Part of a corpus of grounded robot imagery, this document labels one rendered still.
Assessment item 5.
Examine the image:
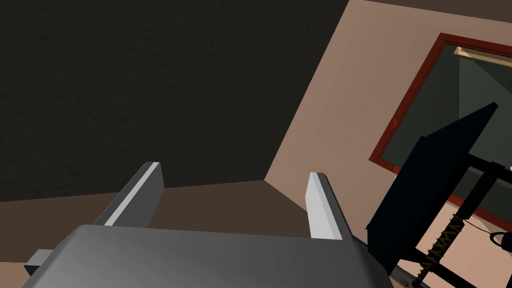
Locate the red framed window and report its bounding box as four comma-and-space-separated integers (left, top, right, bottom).
368, 32, 512, 233

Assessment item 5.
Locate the black floor lamp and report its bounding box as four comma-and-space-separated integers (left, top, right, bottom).
365, 101, 512, 288

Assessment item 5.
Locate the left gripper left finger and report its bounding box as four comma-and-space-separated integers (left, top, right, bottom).
92, 161, 165, 229

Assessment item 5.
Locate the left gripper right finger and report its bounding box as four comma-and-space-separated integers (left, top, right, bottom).
305, 171, 354, 242

